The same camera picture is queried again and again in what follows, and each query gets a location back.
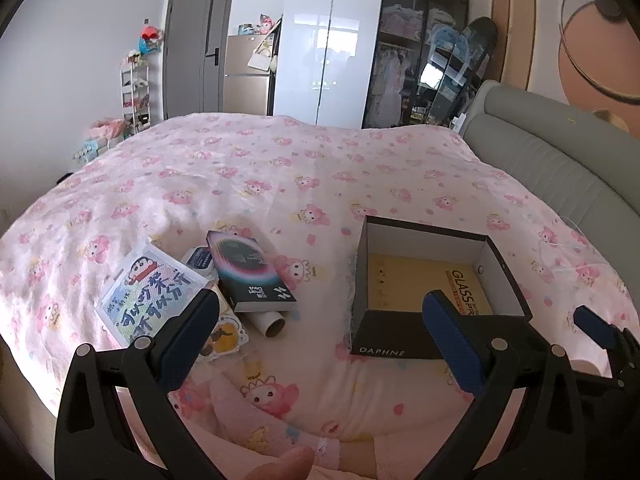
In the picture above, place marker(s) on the cartoon snack packet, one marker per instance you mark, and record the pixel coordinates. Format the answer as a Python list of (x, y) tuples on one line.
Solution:
[(140, 295)]

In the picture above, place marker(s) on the white cardboard tube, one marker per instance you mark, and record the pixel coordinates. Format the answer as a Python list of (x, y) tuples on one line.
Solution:
[(270, 324)]

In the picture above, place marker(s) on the pink cartoon printed blanket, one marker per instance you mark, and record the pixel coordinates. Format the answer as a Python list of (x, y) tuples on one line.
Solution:
[(300, 175)]

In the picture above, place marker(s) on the yellow flat packet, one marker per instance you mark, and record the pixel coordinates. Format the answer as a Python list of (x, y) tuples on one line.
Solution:
[(410, 280)]

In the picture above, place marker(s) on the pink bag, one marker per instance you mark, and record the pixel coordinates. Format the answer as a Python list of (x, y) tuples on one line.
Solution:
[(107, 129)]

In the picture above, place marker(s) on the white shelf rack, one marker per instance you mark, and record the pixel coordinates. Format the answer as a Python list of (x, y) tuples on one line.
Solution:
[(134, 95)]

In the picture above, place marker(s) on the black cardboard box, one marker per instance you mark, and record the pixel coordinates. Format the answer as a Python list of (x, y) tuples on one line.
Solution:
[(395, 335)]

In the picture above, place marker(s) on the grey padded headboard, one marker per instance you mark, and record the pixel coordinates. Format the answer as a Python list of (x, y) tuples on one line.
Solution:
[(550, 160)]

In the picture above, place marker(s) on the black glass wardrobe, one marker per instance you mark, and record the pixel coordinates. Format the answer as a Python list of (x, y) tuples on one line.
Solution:
[(400, 60)]

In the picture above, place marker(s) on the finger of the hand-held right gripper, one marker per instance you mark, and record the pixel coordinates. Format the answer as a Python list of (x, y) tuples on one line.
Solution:
[(594, 327)]

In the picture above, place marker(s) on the plush toys on rack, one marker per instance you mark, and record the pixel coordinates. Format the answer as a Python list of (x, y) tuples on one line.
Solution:
[(150, 40)]

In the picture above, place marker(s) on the blue and white packet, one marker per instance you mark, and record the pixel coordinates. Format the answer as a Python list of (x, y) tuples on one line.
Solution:
[(197, 260)]

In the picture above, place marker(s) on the white paper bag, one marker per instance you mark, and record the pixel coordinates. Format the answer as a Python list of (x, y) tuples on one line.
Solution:
[(261, 60)]

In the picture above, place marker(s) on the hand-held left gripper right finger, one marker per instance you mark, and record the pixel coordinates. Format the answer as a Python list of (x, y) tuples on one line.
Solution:
[(450, 345)]

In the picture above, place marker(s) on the cartoon character sticker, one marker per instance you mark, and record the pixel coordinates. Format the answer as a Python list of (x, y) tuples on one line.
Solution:
[(225, 335)]

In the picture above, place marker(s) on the beige fridge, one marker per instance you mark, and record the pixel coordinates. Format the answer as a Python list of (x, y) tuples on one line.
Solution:
[(245, 90)]

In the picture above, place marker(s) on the toys on fridge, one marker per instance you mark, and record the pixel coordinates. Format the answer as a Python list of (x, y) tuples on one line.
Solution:
[(262, 25)]

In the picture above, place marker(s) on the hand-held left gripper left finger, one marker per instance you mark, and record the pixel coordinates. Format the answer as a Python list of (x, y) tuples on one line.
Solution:
[(200, 322)]

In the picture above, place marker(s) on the grey door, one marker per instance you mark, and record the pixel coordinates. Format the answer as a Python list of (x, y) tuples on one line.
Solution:
[(190, 45)]

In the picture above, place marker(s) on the white glossy wardrobe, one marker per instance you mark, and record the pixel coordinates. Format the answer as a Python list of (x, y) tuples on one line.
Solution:
[(325, 45)]

